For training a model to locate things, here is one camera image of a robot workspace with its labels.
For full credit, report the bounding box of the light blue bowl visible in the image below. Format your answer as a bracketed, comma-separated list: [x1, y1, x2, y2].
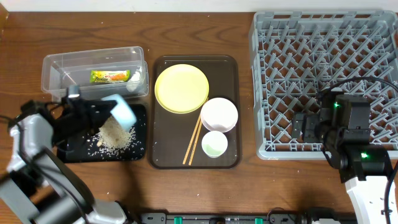
[101, 94, 137, 131]

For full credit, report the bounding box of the rice pile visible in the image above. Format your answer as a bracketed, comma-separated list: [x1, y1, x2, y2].
[87, 116, 144, 160]

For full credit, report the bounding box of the green snack wrapper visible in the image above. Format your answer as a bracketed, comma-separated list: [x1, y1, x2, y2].
[90, 70, 131, 83]

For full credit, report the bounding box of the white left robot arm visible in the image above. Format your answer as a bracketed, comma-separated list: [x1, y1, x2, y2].
[1, 95, 136, 223]

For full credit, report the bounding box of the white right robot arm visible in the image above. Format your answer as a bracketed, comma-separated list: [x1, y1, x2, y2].
[292, 105, 397, 223]

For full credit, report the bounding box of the grey dishwasher rack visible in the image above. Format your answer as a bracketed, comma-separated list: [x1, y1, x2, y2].
[249, 11, 397, 160]

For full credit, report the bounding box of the black flat tray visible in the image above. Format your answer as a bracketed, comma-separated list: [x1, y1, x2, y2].
[57, 104, 147, 163]

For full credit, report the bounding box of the crumpled white tissue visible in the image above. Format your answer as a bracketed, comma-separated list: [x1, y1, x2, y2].
[126, 70, 146, 94]

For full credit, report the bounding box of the clear plastic bin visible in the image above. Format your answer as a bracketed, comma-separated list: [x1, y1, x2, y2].
[42, 46, 149, 101]

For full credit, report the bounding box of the yellow plate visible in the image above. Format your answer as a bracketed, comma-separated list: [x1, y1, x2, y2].
[154, 64, 210, 114]

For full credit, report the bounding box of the pink white bowl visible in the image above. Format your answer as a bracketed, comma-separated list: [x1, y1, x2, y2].
[200, 98, 239, 133]

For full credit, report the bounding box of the small green cup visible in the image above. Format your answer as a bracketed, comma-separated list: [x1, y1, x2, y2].
[201, 131, 228, 158]

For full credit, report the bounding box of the left wooden chopstick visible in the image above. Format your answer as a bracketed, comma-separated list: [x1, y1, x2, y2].
[182, 116, 202, 166]

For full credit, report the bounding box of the wooden chopstick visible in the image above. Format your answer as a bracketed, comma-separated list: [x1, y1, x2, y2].
[188, 117, 201, 165]
[182, 116, 202, 166]

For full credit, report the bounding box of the right wooden chopstick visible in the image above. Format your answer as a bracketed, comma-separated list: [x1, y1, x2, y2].
[188, 117, 201, 165]

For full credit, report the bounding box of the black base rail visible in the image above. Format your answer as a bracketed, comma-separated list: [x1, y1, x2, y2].
[133, 207, 358, 224]

